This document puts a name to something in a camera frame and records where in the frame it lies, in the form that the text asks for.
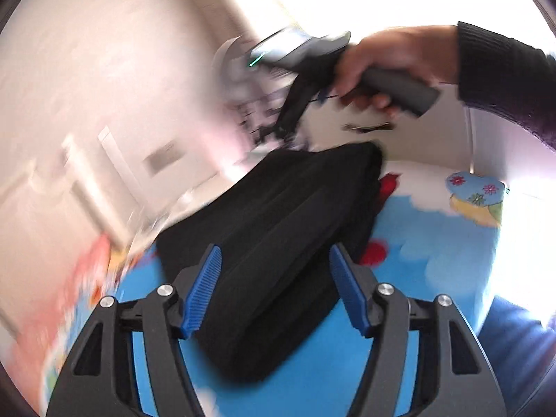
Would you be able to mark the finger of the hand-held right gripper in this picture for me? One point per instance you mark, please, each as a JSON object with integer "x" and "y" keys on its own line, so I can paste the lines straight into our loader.
{"x": 297, "y": 100}

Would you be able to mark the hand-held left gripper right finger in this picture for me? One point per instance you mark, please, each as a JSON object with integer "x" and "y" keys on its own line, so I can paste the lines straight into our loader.
{"x": 347, "y": 289}

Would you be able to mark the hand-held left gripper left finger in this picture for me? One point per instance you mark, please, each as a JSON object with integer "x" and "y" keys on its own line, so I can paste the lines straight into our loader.
{"x": 202, "y": 289}

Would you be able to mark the black pants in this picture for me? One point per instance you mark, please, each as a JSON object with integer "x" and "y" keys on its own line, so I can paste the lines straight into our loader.
{"x": 282, "y": 226}

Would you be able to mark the person's right forearm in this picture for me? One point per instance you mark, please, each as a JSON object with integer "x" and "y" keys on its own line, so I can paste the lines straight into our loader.
{"x": 508, "y": 78}

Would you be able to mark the person's right hand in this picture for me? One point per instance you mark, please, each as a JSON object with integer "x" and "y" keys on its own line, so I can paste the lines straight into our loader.
{"x": 399, "y": 50}

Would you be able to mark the grey standing fan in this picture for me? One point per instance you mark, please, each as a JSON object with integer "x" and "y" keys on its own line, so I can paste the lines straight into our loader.
{"x": 232, "y": 67}

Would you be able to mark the blue cartoon printed mat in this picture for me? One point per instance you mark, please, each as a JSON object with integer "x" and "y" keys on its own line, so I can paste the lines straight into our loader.
{"x": 434, "y": 269}

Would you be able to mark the person's leg in jeans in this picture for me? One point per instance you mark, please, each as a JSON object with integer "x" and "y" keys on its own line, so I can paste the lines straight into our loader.
{"x": 517, "y": 347}

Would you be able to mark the wall vent grille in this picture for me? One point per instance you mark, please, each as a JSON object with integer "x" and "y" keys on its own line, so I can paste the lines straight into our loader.
{"x": 163, "y": 157}

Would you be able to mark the white wall pipe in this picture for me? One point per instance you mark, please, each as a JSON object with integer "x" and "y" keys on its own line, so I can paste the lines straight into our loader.
{"x": 87, "y": 182}

